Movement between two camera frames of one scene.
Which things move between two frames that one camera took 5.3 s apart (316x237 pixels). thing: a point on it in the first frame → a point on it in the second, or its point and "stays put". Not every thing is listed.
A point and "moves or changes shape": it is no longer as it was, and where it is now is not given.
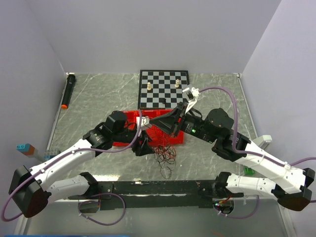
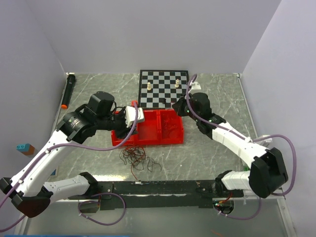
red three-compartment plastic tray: (156, 136) stays put
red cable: (161, 141) moves or changes shape
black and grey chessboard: (161, 89) stays put
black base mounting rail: (195, 194) stays put
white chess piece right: (177, 85) stays put
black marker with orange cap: (69, 88) stays put
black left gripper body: (137, 146) → (117, 122)
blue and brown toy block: (26, 148) stays put
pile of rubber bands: (166, 156) → (135, 154)
